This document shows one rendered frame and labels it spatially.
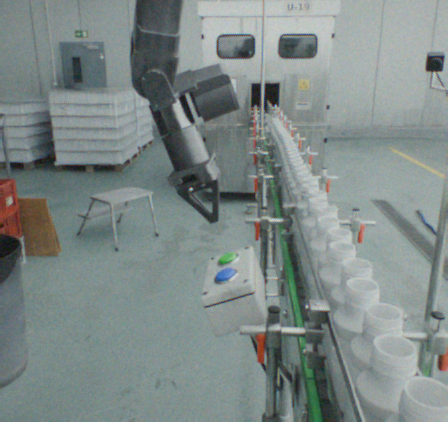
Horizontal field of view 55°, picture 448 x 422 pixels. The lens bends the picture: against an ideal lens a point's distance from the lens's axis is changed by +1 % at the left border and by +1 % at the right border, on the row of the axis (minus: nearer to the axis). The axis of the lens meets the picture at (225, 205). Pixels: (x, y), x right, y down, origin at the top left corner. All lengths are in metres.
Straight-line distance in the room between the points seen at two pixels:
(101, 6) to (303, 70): 6.88
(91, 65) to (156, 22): 10.29
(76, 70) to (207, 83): 10.38
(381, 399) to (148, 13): 0.48
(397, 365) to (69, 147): 6.61
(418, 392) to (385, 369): 0.03
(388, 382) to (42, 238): 3.42
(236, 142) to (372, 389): 4.44
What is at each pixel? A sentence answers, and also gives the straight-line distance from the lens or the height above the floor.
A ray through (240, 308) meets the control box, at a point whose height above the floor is 1.08.
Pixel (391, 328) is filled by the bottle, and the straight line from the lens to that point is 0.48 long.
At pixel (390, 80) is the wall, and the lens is 10.70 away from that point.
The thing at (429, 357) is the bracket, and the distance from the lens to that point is 0.65.
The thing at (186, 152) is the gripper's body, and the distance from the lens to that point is 0.64.
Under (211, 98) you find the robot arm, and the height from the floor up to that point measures 1.37.
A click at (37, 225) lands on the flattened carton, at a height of 0.28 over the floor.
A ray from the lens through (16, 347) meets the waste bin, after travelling 2.36.
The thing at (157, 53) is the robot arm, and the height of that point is 1.43.
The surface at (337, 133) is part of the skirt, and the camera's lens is 10.50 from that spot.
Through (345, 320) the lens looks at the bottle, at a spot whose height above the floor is 1.13.
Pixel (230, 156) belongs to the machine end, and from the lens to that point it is 4.83.
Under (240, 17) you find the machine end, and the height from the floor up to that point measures 1.95.
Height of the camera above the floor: 1.40
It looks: 17 degrees down
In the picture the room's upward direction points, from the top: straight up
